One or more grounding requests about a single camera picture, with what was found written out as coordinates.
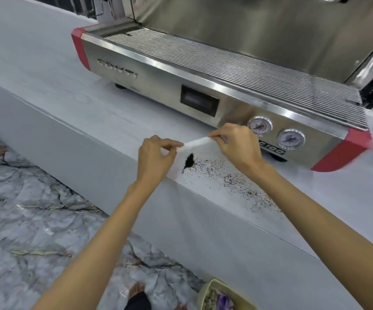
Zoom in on person's left hand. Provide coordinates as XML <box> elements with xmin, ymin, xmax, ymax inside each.
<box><xmin>137</xmin><ymin>135</ymin><xmax>184</xmax><ymax>188</ymax></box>

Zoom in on person's right hand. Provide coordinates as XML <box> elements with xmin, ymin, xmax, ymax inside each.
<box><xmin>208</xmin><ymin>123</ymin><xmax>266</xmax><ymax>178</ymax></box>

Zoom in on white paper tissue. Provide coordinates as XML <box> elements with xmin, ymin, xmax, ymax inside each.
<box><xmin>174</xmin><ymin>135</ymin><xmax>221</xmax><ymax>153</ymax></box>

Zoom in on person's left forearm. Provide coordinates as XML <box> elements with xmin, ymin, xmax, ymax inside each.
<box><xmin>31</xmin><ymin>178</ymin><xmax>168</xmax><ymax>310</ymax></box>

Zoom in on person's right forearm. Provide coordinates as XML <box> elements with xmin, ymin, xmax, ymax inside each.
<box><xmin>247</xmin><ymin>161</ymin><xmax>373</xmax><ymax>310</ymax></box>

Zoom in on dark coffee grounds pile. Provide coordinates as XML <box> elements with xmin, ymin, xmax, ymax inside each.
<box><xmin>182</xmin><ymin>153</ymin><xmax>195</xmax><ymax>173</ymax></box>

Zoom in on round pressure gauge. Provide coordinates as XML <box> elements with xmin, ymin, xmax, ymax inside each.
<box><xmin>248</xmin><ymin>115</ymin><xmax>274</xmax><ymax>137</ymax></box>
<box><xmin>276</xmin><ymin>128</ymin><xmax>306</xmax><ymax>151</ymax></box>

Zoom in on scattered coffee grounds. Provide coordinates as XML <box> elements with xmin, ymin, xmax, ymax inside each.
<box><xmin>186</xmin><ymin>156</ymin><xmax>283</xmax><ymax>214</ymax></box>

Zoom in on black display panel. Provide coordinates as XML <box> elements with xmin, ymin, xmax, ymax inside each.
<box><xmin>180</xmin><ymin>85</ymin><xmax>220</xmax><ymax>118</ymax></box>

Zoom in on ribbed metal drip tray grate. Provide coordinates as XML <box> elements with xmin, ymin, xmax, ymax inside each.
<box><xmin>104</xmin><ymin>27</ymin><xmax>370</xmax><ymax>131</ymax></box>

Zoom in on stainless steel espresso machine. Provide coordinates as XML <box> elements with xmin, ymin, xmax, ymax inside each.
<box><xmin>71</xmin><ymin>0</ymin><xmax>373</xmax><ymax>173</ymax></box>

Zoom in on beige waste bin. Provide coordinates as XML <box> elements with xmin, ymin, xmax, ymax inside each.
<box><xmin>196</xmin><ymin>279</ymin><xmax>258</xmax><ymax>310</ymax></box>

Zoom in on purple wrapper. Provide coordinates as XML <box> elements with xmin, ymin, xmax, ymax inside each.
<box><xmin>215</xmin><ymin>294</ymin><xmax>235</xmax><ymax>310</ymax></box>

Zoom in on metal steam wand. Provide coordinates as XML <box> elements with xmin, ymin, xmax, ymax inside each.
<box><xmin>344</xmin><ymin>37</ymin><xmax>373</xmax><ymax>91</ymax></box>

